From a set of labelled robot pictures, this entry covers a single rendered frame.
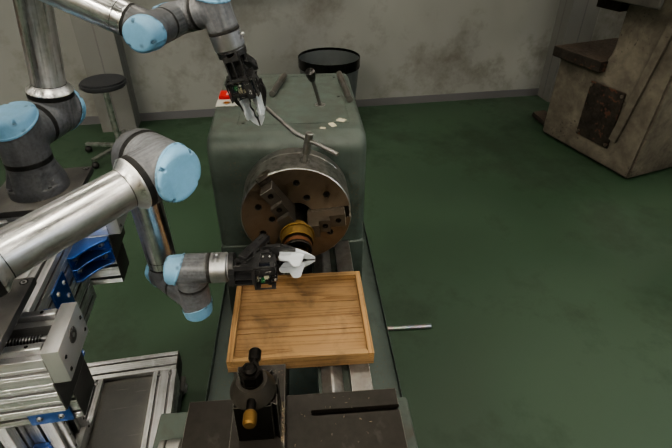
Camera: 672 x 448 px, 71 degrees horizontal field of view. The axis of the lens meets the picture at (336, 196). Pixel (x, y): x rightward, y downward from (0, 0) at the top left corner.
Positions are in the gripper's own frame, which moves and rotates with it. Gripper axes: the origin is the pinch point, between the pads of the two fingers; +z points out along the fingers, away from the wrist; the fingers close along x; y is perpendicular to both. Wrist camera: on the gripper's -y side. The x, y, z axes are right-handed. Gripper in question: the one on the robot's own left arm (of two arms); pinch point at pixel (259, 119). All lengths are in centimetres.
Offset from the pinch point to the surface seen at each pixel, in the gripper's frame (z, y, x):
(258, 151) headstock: 12.2, -7.0, -4.8
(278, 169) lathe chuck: 11.8, 8.0, 1.9
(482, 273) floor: 158, -80, 77
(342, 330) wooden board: 49, 34, 8
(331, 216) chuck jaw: 27.6, 12.7, 12.1
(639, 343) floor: 173, -24, 134
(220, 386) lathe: 73, 23, -37
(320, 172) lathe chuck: 15.7, 8.5, 12.4
